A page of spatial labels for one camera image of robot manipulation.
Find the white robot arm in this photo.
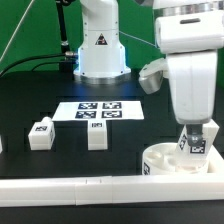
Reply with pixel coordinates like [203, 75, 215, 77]
[74, 0, 224, 146]

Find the white marker sheet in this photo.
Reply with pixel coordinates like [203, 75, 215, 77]
[53, 101, 144, 121]

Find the black vertical hose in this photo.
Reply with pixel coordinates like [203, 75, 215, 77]
[54, 0, 71, 54]

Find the black cable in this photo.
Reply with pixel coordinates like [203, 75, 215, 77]
[31, 59, 78, 72]
[0, 51, 78, 75]

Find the black cable lower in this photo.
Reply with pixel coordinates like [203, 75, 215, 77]
[31, 59, 78, 72]

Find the black cable upper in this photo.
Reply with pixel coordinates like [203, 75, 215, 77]
[0, 51, 78, 75]

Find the thin white cable right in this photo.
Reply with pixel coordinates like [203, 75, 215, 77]
[118, 30, 158, 48]

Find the white L-shaped fence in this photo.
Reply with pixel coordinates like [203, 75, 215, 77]
[0, 157, 224, 207]

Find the white part left edge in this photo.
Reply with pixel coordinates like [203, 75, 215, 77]
[0, 135, 3, 154]

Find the thin white rod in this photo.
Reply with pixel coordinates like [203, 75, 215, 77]
[0, 0, 36, 63]

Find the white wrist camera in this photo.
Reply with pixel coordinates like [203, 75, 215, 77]
[139, 58, 168, 94]

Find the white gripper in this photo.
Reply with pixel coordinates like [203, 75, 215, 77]
[166, 50, 218, 146]

